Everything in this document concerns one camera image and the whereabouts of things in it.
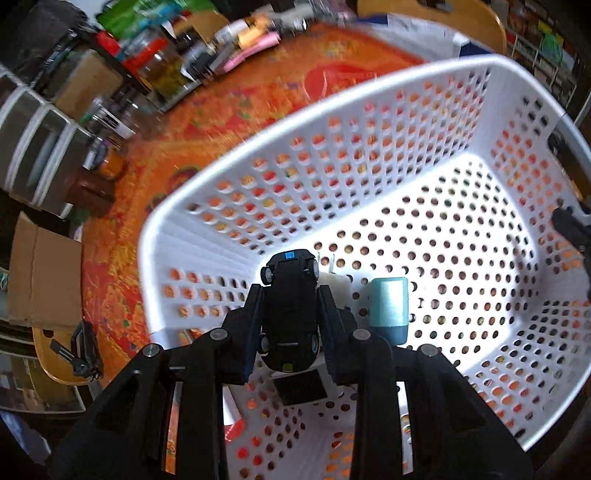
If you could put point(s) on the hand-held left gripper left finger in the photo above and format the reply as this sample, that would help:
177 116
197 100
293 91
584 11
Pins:
240 341

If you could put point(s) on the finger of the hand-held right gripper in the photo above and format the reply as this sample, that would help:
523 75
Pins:
572 226

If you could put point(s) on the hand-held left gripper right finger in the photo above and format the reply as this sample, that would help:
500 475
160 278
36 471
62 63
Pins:
334 341

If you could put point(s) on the yellow and black toy car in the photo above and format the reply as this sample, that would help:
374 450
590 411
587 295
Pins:
291 314

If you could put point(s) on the white charger plug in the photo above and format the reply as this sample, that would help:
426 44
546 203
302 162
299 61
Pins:
336 286

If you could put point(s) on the white square charger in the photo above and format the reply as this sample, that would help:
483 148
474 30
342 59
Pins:
299 386

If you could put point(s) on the teal charger plug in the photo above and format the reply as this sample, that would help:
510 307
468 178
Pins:
390 307

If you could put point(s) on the white perforated plastic basket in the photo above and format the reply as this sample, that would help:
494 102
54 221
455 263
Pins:
323 161

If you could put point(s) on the shelf of books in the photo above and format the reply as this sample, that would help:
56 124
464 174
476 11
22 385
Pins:
545 46

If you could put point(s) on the wooden chair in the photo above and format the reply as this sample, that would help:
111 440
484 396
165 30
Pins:
485 23
46 357

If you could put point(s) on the brown mug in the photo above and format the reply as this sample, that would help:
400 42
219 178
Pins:
90 196

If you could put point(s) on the open cardboard box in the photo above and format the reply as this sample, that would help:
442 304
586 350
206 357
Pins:
41 272

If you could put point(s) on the small orange jar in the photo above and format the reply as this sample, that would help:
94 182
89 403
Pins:
111 165

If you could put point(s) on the glass jar of pickles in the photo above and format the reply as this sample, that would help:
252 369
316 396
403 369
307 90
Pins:
168 71

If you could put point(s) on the green shopping bag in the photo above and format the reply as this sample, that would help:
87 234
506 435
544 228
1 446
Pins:
152 9

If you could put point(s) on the black plastic cover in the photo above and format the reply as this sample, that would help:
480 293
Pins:
32 37

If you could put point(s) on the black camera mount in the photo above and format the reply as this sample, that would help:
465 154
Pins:
85 350

